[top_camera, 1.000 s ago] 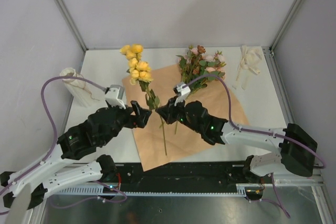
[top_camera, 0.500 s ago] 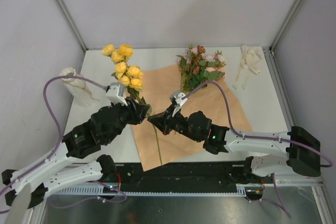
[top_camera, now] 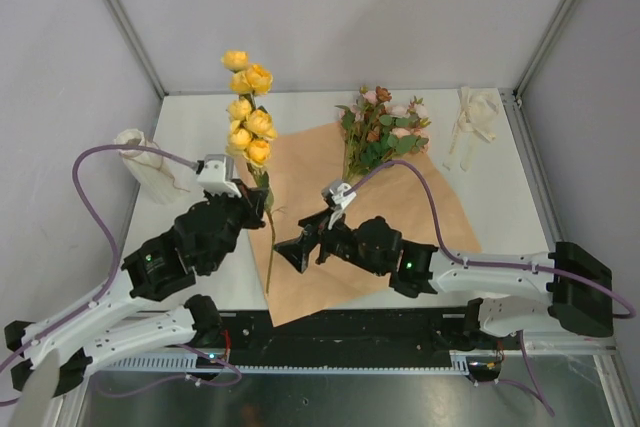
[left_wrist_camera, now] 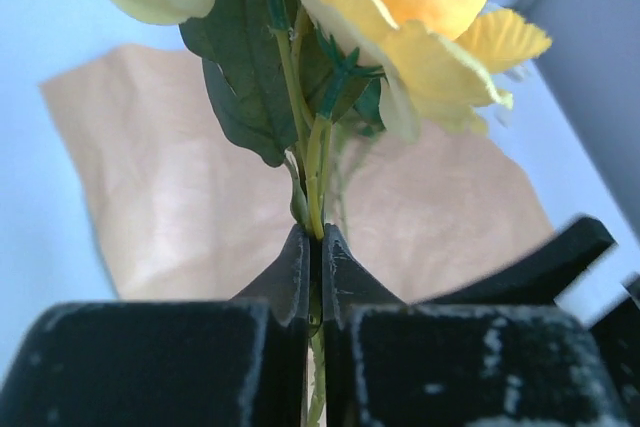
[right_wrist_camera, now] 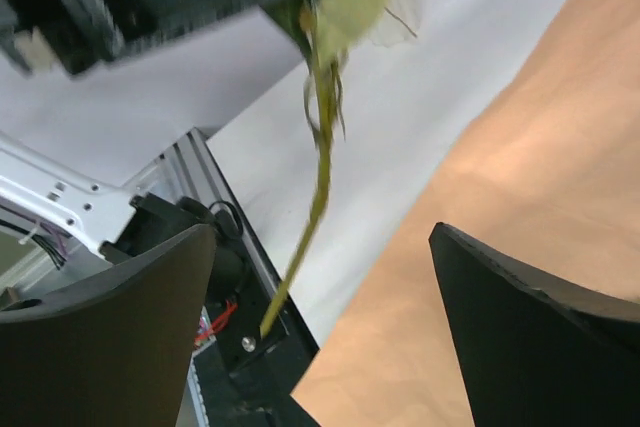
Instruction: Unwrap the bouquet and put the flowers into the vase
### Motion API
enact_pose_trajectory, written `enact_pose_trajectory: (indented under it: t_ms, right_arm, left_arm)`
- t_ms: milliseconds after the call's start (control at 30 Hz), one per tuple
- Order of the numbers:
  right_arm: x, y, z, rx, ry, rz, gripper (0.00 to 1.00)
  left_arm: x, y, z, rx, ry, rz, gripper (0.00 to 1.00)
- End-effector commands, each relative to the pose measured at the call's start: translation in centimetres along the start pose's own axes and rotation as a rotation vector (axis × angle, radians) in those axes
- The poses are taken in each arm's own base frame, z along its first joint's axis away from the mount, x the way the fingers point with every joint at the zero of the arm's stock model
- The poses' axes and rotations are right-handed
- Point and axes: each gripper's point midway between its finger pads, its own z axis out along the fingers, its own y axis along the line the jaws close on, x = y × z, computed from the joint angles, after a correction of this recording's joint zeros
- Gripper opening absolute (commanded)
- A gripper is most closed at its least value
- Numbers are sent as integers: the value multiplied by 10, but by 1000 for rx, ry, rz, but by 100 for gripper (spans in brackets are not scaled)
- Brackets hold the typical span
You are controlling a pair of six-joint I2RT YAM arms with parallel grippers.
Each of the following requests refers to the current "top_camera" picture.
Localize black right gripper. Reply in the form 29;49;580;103
274;208;387;278

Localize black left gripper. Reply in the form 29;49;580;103
205;177;268;271

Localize green and peach wrapping paper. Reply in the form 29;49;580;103
249;123;480;325

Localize yellow rose stem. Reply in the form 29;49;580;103
221;50;278;294

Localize cream printed ribbon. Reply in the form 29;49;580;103
443;86;501;172

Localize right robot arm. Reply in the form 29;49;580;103
274;211;613;348

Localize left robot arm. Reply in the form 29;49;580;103
4;183;268;395

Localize white ribbed ceramic vase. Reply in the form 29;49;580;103
114;129;190;205

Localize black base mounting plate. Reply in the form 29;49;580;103
221;307;520;358

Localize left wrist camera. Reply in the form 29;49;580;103
196;154;241;197

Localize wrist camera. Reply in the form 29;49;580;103
321;179;356;230
196;154;241;197

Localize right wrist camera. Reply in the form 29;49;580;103
321;179;356;230

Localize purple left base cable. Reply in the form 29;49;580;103
94;341;244;401

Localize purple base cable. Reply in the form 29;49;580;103
473;331;556;416
94;341;244;401

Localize grey slotted cable duct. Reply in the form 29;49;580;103
114;349;521;376

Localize right aluminium table rail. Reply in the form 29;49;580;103
498;88;566;247

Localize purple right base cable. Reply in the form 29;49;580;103
473;331;556;416

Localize left aluminium frame post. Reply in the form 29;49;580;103
102;0;167;100

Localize aluminium frame post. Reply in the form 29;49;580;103
513;0;581;99
102;0;167;100

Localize right aluminium frame post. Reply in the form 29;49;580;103
513;0;581;99

